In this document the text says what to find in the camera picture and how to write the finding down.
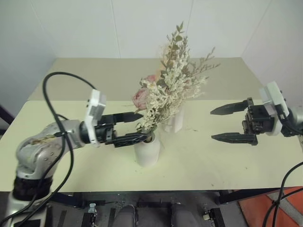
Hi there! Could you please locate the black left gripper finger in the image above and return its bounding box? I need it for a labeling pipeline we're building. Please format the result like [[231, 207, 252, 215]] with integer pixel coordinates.
[[113, 132, 152, 148], [112, 112, 144, 124]]

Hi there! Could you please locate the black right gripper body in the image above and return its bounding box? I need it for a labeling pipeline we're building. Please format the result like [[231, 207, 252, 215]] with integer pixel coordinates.
[[241, 103, 276, 136]]

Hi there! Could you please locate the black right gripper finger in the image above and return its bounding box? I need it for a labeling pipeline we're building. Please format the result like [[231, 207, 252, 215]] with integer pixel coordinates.
[[210, 132, 259, 146], [210, 97, 255, 116]]

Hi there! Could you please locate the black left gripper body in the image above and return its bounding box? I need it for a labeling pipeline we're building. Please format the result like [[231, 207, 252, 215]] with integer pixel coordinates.
[[94, 114, 118, 146]]

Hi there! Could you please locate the pink and white dried bouquet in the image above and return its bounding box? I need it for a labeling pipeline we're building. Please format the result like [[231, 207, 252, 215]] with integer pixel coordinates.
[[131, 74, 206, 143]]

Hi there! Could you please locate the round white vase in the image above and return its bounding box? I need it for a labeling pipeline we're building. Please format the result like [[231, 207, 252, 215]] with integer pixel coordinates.
[[134, 131, 162, 167]]

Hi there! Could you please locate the faceted white vase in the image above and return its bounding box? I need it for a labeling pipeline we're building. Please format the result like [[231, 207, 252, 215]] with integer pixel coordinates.
[[162, 105, 186, 133]]

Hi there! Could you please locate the tall green purple dried bouquet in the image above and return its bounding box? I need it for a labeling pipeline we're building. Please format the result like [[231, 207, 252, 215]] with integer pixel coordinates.
[[155, 21, 221, 119]]

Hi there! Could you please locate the orange floor mat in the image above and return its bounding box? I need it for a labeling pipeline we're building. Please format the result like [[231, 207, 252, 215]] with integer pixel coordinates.
[[237, 186, 303, 227]]

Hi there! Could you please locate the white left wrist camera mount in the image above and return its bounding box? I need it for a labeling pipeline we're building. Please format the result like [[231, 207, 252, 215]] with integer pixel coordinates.
[[84, 89, 107, 148]]

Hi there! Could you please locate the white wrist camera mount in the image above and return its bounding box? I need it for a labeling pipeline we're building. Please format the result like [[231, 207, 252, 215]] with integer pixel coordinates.
[[258, 81, 290, 137], [84, 89, 107, 148]]

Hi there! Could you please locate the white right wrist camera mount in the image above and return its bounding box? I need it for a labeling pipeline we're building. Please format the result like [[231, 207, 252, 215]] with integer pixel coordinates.
[[258, 81, 290, 137]]

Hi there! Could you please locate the black table frame bar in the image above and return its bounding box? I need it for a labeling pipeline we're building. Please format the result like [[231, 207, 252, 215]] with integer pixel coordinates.
[[50, 188, 303, 207]]

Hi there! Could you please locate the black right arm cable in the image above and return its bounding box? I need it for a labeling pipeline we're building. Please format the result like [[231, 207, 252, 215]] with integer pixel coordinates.
[[265, 103, 303, 227]]

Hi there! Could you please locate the black rail with metal latch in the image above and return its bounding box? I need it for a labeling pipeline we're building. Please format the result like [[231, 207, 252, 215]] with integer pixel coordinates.
[[81, 200, 106, 227], [202, 207, 226, 227]]

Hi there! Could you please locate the black side frame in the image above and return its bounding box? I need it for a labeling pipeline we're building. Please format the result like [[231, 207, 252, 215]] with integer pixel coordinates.
[[0, 103, 15, 136]]

